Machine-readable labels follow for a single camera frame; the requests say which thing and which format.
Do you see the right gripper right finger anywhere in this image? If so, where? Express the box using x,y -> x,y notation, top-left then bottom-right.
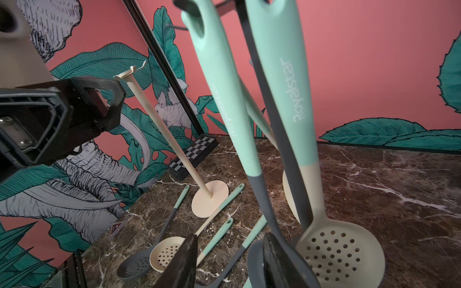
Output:
262,233 -> 318,288

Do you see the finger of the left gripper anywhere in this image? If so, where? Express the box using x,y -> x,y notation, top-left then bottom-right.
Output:
1,77 -> 126,173

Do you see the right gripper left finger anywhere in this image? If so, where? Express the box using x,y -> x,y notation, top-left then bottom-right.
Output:
152,234 -> 198,288

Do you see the beige utensil rack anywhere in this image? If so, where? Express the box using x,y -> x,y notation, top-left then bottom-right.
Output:
114,66 -> 229,218

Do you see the red triangle sticker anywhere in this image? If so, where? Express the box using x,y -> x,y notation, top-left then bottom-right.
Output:
109,221 -> 126,239

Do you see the checkerboard calibration board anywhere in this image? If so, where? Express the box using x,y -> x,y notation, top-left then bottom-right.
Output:
168,134 -> 218,181

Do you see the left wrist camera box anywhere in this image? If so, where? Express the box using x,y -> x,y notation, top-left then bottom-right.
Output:
1,1 -> 54,88

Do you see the black front rail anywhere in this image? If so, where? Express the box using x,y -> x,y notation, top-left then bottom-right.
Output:
48,250 -> 88,288

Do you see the left black frame post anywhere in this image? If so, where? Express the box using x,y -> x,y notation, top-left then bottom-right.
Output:
123,1 -> 208,138

